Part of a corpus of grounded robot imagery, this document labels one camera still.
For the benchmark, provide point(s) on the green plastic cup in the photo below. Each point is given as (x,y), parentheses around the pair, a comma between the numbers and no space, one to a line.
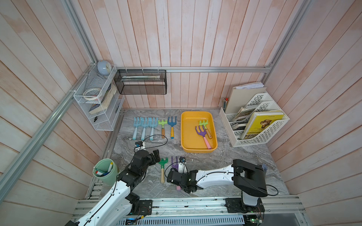
(107,171)

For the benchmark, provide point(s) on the yellow picture book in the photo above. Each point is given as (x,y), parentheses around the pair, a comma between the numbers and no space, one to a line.
(259,121)

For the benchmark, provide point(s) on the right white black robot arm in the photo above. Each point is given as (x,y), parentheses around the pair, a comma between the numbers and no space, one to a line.
(248,177)

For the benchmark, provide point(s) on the purple hand rake pink handle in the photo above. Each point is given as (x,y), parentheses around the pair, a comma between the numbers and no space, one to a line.
(201,131)

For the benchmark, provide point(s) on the black mesh wall basket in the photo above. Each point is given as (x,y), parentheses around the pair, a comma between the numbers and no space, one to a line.
(141,81)

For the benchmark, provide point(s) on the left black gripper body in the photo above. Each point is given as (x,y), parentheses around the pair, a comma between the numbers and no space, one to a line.
(151,161)

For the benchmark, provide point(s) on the blue hand rake yellow handle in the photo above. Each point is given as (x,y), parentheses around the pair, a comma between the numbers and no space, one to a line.
(172,121)

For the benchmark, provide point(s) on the grey round clock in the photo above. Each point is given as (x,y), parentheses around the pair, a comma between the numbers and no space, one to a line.
(104,68)

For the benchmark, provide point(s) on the white tape roll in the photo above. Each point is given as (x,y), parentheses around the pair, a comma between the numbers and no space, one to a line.
(91,94)

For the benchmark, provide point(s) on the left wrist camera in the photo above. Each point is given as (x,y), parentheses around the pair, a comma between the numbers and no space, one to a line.
(139,145)

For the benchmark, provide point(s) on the white wire wall shelf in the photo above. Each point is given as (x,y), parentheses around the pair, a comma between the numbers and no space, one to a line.
(104,120)

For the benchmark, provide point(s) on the lime rake wooden handle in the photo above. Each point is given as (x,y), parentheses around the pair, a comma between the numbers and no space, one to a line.
(162,123)

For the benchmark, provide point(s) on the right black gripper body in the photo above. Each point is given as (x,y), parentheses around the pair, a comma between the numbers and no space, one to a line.
(185,189)

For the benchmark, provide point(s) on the dark green hand rake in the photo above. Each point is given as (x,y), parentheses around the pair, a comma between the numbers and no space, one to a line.
(162,164)

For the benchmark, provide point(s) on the green hand rake wooden handle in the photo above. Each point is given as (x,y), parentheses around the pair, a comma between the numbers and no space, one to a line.
(204,124)

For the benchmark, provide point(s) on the white desk file organizer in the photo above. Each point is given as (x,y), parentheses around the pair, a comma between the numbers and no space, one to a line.
(260,102)

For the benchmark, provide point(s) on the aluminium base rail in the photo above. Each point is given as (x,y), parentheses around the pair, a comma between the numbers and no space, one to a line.
(204,210)

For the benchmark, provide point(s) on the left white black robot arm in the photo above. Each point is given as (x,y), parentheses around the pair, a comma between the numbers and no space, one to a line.
(120,201)

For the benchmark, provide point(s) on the yellow plastic storage box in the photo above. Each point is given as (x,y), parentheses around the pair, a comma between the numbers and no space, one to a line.
(192,142)

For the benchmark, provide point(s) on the light blue hand rake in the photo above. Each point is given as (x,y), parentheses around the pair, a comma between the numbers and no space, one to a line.
(136,124)
(153,124)
(145,123)

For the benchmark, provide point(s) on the beige folder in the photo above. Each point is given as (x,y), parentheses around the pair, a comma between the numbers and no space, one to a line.
(240,97)

